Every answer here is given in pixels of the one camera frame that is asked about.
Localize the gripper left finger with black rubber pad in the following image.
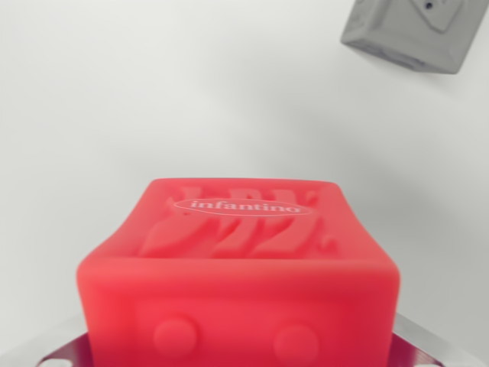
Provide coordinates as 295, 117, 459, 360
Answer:
36, 332, 92, 367

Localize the grey soft cube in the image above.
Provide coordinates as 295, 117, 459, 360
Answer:
340, 0, 483, 76

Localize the red infantino soft cube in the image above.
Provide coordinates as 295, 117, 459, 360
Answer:
75, 177, 401, 367

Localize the gripper right finger with black rubber pad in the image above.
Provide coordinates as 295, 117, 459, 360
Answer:
389, 323, 458, 367

